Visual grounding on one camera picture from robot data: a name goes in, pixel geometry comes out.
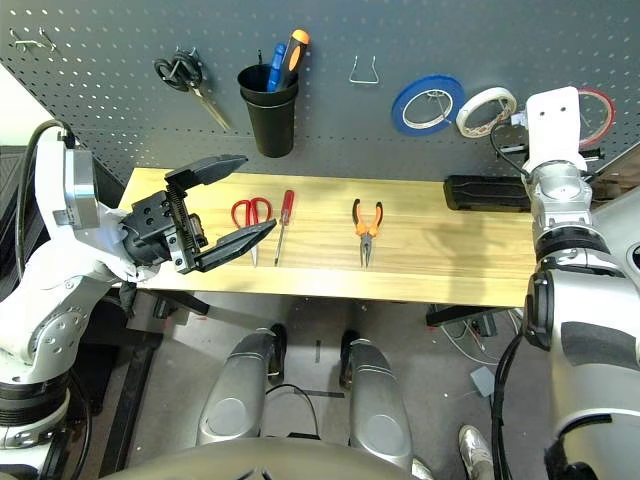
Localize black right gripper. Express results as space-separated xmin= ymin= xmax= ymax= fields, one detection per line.
xmin=498 ymin=143 xmax=605 ymax=160

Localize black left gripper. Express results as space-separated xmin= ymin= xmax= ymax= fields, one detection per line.
xmin=121 ymin=153 xmax=279 ymax=275

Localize red-handled scissors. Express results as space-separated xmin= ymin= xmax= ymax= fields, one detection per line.
xmin=230 ymin=197 xmax=273 ymax=266

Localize red-handled screwdriver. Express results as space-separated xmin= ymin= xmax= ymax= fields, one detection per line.
xmin=273 ymin=189 xmax=296 ymax=267

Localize orange needle-nose pliers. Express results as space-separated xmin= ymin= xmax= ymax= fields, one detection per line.
xmin=351 ymin=198 xmax=385 ymax=270

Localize grey metal pegboard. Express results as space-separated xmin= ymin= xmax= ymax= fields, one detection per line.
xmin=0 ymin=0 xmax=640 ymax=184

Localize red tape roll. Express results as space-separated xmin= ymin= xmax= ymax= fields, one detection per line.
xmin=577 ymin=88 xmax=617 ymax=148

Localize black plastic cup holder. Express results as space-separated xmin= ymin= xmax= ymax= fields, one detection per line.
xmin=237 ymin=63 xmax=300 ymax=159

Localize black plastic tool case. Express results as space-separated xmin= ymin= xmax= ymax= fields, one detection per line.
xmin=443 ymin=174 xmax=532 ymax=213

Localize white tape roll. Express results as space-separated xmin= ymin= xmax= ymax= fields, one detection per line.
xmin=454 ymin=86 xmax=519 ymax=140

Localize orange and black screwdriver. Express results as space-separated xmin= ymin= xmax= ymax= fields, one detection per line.
xmin=279 ymin=28 xmax=311 ymax=89

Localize silver robot left leg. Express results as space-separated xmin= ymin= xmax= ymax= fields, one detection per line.
xmin=197 ymin=323 xmax=289 ymax=446

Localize silver robot leg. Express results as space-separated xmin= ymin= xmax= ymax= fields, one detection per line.
xmin=197 ymin=323 xmax=289 ymax=446
xmin=339 ymin=329 xmax=414 ymax=471

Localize blue tape roll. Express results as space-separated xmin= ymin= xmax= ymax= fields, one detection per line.
xmin=391 ymin=73 xmax=467 ymax=137

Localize grey floor box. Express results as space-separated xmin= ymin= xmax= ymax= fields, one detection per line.
xmin=469 ymin=366 xmax=496 ymax=399

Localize silver robot right leg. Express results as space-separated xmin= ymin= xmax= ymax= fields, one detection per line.
xmin=339 ymin=329 xmax=414 ymax=471

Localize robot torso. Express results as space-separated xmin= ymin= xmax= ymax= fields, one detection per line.
xmin=99 ymin=437 xmax=416 ymax=480

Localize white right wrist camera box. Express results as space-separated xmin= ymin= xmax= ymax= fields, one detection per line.
xmin=526 ymin=86 xmax=590 ymax=174

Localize black-handled scissors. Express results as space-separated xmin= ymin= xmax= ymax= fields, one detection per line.
xmin=153 ymin=47 xmax=234 ymax=130

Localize blue-handled screwdriver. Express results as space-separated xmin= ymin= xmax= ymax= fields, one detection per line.
xmin=266 ymin=42 xmax=288 ymax=94

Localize silver wire pliers holder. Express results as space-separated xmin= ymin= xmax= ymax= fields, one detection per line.
xmin=348 ymin=55 xmax=380 ymax=85

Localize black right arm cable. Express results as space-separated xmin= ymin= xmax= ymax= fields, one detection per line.
xmin=488 ymin=122 xmax=534 ymax=480

